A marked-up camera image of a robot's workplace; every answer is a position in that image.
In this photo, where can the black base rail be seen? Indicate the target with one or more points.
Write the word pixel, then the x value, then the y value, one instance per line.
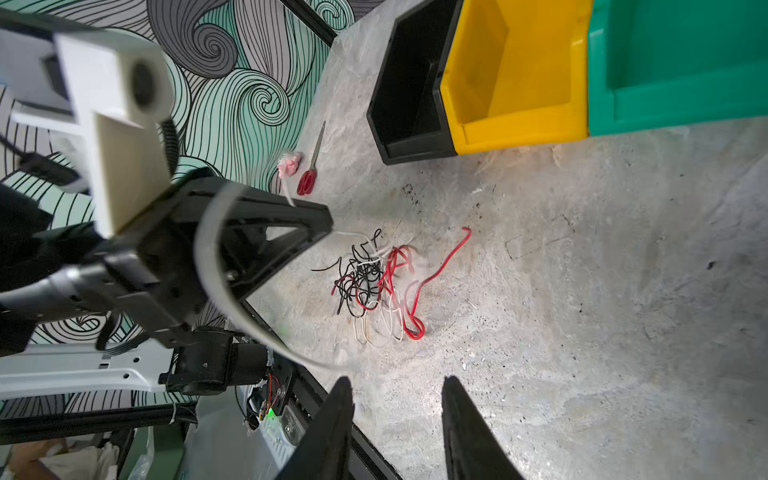
pixel 280 400

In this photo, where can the pink toy figurine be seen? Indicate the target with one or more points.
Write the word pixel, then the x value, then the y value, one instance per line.
pixel 289 163

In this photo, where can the yellow storage bin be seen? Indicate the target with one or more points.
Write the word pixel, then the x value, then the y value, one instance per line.
pixel 516 74

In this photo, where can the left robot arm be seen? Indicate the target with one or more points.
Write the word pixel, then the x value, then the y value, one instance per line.
pixel 205 242

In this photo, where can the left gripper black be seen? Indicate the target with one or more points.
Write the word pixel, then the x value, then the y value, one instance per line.
pixel 147 272

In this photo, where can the red handled scissors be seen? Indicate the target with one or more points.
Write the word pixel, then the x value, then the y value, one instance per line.
pixel 308 178

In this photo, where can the green storage bin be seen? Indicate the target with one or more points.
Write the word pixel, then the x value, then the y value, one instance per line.
pixel 654 64

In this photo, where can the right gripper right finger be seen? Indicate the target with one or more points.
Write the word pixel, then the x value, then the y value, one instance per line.
pixel 471 450

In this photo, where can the black storage bin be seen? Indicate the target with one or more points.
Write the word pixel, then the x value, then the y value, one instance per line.
pixel 406 114

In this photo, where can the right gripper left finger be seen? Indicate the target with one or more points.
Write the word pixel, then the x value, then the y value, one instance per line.
pixel 325 449

